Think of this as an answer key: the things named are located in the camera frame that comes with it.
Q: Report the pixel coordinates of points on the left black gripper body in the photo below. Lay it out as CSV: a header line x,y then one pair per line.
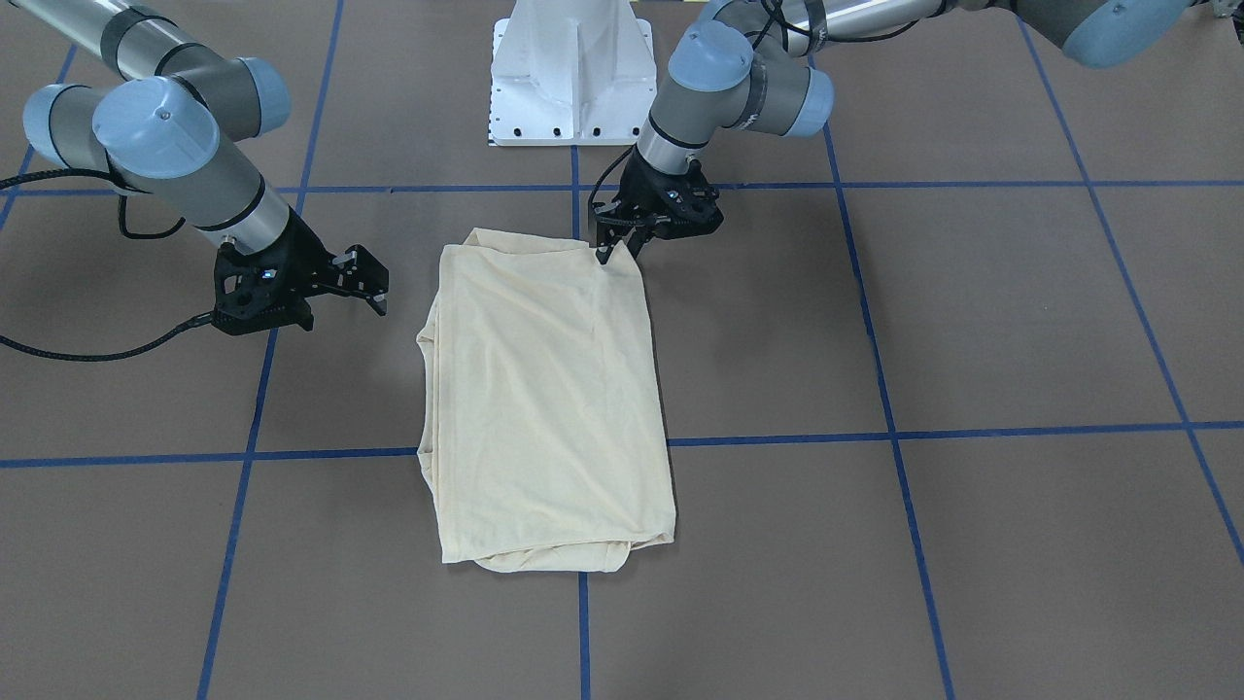
x,y
645,182

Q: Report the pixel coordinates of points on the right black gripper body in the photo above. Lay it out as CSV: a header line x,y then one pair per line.
x,y
304,255

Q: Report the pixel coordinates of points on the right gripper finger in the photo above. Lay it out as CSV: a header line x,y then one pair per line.
x,y
355,274

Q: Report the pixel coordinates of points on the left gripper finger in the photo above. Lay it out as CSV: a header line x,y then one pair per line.
x,y
615,220

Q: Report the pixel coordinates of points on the cream long-sleeve printed shirt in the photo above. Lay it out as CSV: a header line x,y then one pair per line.
x,y
543,441

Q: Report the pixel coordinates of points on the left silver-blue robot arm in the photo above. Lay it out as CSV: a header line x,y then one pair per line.
x,y
745,66

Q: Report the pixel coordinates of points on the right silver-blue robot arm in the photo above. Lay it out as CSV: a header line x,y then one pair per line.
x,y
171,129

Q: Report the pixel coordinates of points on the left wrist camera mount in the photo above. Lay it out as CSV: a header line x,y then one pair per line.
x,y
687,204

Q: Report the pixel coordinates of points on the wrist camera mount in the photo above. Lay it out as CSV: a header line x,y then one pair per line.
x,y
252,296
687,204

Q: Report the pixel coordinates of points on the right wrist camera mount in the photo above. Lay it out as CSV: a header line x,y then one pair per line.
x,y
252,296

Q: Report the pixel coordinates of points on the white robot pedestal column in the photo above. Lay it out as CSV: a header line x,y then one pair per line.
x,y
571,73

